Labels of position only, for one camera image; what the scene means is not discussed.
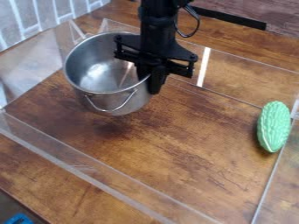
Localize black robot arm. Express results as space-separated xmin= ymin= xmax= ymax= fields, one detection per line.
xmin=115 ymin=0 xmax=201 ymax=95

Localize steel pot with handle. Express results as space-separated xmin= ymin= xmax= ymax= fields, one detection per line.
xmin=63 ymin=31 xmax=153 ymax=116

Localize green bitter gourd toy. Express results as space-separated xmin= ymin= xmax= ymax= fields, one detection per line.
xmin=257 ymin=101 xmax=292 ymax=153

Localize black cable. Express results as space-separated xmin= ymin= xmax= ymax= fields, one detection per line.
xmin=173 ymin=3 xmax=202 ymax=39

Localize blue object at corner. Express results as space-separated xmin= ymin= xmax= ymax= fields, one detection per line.
xmin=5 ymin=213 xmax=34 ymax=224

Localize black wall strip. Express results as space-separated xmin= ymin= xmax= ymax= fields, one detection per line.
xmin=193 ymin=6 xmax=268 ymax=31

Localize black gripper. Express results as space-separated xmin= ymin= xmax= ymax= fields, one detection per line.
xmin=114 ymin=33 xmax=200 ymax=95

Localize clear acrylic barrier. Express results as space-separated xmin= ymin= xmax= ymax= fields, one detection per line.
xmin=0 ymin=19 xmax=299 ymax=224

